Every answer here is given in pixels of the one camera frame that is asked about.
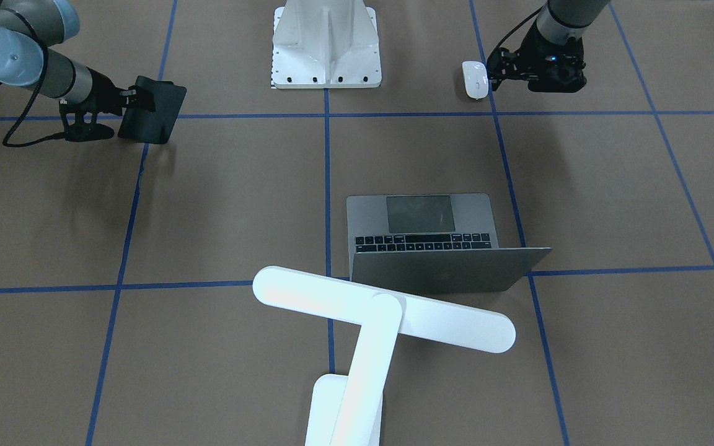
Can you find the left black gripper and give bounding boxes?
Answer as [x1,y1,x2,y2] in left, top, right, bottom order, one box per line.
[518,31,587,93]

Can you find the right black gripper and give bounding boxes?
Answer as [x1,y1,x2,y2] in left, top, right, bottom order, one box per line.
[79,69,156,115]

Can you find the black mouse pad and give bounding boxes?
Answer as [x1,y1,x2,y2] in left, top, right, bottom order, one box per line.
[117,76,187,144]

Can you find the white computer mouse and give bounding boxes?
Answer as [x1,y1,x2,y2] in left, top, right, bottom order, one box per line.
[461,60,490,100]

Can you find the grey laptop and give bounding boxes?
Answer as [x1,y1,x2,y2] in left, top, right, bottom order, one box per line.
[346,194,551,295]

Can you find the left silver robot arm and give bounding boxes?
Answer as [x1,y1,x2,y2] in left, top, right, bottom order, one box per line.
[518,1,609,93]

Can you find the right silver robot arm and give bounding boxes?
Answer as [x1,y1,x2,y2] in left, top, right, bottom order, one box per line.
[0,1,156,116]

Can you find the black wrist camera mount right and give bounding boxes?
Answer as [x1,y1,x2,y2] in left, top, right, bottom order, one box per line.
[59,100,115,143]

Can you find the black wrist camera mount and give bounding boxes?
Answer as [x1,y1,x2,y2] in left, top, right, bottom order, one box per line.
[485,47,528,92]
[59,100,115,143]

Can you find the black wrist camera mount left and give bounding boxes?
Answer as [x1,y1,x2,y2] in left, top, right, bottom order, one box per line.
[485,47,528,92]

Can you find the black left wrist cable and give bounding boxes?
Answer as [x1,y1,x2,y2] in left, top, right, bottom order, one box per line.
[486,5,547,69]

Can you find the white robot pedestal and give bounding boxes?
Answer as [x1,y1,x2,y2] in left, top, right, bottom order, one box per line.
[270,1,382,89]

